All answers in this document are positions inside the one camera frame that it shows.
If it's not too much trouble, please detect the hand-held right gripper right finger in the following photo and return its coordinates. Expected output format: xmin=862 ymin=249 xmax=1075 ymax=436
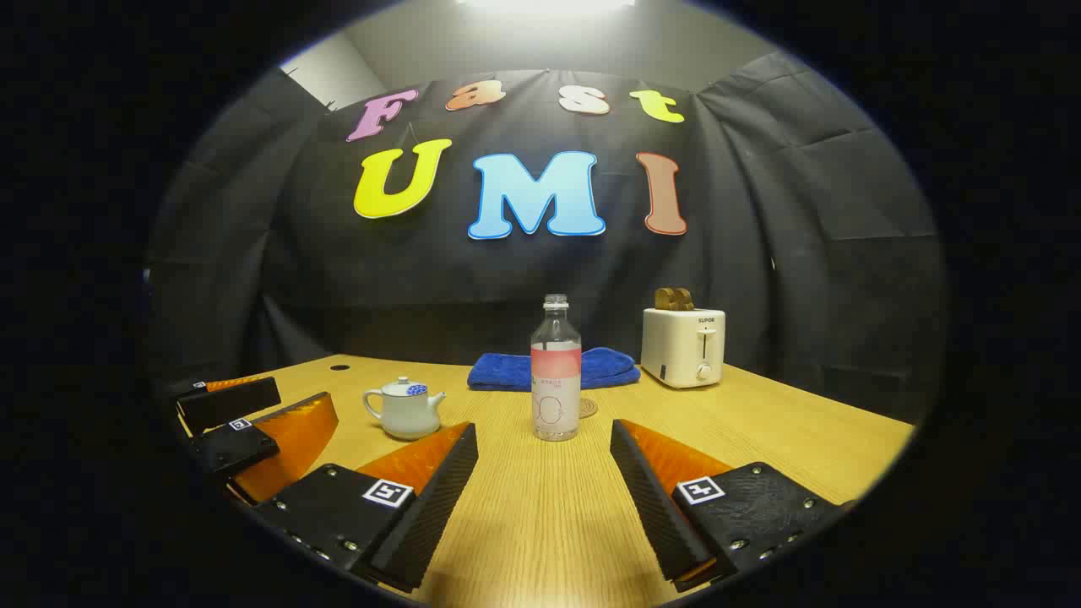
xmin=610 ymin=418 xmax=856 ymax=594

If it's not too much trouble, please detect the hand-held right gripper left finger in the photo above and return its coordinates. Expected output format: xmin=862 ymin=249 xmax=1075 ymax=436
xmin=252 ymin=421 xmax=480 ymax=594

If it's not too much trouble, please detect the white teacup with spout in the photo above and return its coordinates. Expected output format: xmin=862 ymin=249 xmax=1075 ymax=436
xmin=363 ymin=390 xmax=447 ymax=441

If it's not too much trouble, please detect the clear pink-label water bottle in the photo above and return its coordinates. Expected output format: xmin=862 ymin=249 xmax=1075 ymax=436
xmin=530 ymin=294 xmax=583 ymax=442

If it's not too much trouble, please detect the cream toaster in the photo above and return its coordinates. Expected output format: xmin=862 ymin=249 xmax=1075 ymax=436
xmin=640 ymin=307 xmax=727 ymax=389

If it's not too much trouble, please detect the blue folded towel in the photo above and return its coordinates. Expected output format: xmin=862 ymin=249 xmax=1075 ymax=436
xmin=467 ymin=347 xmax=641 ymax=392

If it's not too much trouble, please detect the black backdrop cloth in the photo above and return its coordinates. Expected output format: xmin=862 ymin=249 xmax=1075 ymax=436
xmin=148 ymin=55 xmax=942 ymax=423

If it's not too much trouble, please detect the ceiling light strip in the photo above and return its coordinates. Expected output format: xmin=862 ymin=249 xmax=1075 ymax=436
xmin=456 ymin=0 xmax=636 ymax=13

